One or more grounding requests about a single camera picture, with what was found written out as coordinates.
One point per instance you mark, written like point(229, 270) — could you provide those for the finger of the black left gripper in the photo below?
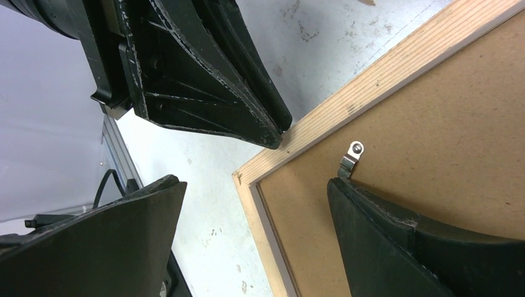
point(223, 19)

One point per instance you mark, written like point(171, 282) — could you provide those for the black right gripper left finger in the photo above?
point(117, 249)

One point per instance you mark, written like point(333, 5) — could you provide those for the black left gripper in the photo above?
point(157, 57)

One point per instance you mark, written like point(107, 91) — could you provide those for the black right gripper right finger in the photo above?
point(389, 250)

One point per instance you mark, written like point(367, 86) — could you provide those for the brown frame backing board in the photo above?
point(450, 145)

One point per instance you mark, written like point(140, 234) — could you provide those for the light wooden picture frame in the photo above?
point(450, 30)

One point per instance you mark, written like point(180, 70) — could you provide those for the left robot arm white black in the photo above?
point(41, 12)

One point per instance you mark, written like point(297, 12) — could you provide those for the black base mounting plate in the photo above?
point(174, 280)

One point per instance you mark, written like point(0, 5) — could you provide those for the aluminium front rail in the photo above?
point(118, 158)

